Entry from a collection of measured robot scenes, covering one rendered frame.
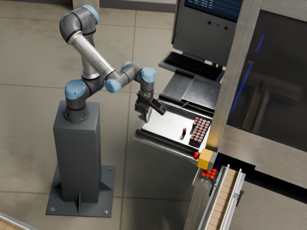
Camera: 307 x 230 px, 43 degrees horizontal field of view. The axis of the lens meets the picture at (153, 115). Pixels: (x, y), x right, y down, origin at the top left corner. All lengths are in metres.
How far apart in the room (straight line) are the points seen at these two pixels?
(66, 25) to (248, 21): 0.94
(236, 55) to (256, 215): 1.00
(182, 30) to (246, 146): 1.24
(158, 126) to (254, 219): 0.74
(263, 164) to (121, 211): 1.29
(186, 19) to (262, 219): 1.42
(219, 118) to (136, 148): 1.54
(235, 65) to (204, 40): 1.22
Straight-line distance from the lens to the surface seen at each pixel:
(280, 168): 1.93
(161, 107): 2.06
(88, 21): 2.09
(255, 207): 2.20
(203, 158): 1.89
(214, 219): 1.82
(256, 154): 1.90
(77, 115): 2.31
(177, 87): 2.48
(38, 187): 3.05
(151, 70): 1.94
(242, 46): 1.56
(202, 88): 2.50
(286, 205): 2.13
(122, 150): 3.23
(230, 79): 1.65
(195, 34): 2.82
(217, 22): 2.71
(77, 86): 2.23
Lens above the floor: 2.45
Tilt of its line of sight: 44 degrees down
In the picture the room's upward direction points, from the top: 6 degrees clockwise
